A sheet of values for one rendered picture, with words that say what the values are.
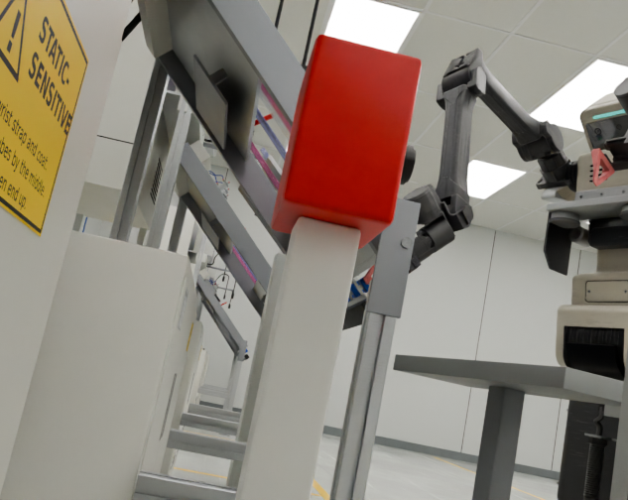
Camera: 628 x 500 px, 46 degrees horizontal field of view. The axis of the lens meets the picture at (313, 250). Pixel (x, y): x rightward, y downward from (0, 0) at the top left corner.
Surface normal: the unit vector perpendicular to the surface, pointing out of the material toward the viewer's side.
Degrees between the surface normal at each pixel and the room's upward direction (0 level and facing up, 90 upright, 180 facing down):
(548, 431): 90
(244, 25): 90
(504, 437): 90
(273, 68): 90
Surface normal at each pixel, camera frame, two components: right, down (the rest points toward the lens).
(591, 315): -0.82, -0.13
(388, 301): 0.14, -0.16
